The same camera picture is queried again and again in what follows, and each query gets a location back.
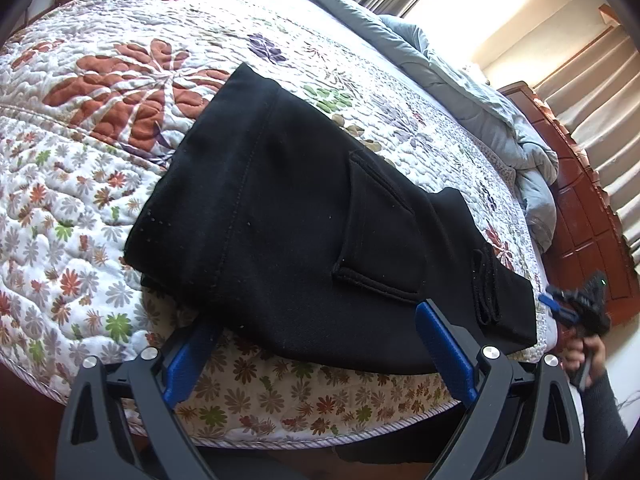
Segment black pants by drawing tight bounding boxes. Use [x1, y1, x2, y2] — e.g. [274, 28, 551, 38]
[124, 65, 537, 374]

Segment person right forearm sleeve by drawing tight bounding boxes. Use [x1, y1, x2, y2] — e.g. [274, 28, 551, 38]
[580, 370, 628, 479]

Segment person right hand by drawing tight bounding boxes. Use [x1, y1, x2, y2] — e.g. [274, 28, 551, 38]
[562, 328, 606, 391]

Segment red wooden headboard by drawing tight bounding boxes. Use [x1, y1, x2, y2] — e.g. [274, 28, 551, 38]
[500, 81, 639, 325]

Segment grey-blue duvet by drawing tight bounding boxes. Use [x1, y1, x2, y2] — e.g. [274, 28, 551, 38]
[314, 0, 559, 252]

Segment floral quilted bedspread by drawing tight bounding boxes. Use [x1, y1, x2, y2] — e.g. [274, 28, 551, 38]
[1, 0, 559, 451]

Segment beige wall curtain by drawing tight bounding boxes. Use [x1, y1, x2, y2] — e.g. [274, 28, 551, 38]
[535, 26, 640, 264]

